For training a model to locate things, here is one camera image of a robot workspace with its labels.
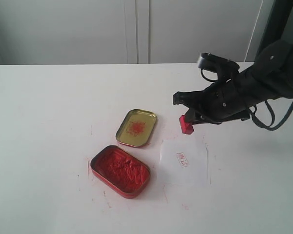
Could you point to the dark vertical post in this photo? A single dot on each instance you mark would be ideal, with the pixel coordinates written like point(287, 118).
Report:
point(272, 29)

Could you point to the gold tin lid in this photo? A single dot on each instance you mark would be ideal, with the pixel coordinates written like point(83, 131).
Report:
point(136, 128)

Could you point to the red ink pad tin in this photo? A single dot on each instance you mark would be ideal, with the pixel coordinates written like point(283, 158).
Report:
point(119, 170)

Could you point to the white cabinet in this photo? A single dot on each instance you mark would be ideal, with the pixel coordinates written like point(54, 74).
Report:
point(129, 31)

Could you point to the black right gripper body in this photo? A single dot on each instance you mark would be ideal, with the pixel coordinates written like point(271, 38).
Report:
point(227, 101)

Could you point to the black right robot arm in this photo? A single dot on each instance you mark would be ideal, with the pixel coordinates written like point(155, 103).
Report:
point(263, 92)

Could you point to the red plastic stamp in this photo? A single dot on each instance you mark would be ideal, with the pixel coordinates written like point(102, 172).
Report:
point(186, 128)

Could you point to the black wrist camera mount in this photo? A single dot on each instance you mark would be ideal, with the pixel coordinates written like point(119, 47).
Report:
point(224, 68)

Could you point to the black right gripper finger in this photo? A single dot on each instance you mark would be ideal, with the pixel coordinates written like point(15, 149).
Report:
point(194, 118)
point(192, 98)

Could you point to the white paper sheet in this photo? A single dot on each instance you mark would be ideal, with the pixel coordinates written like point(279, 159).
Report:
point(184, 163)

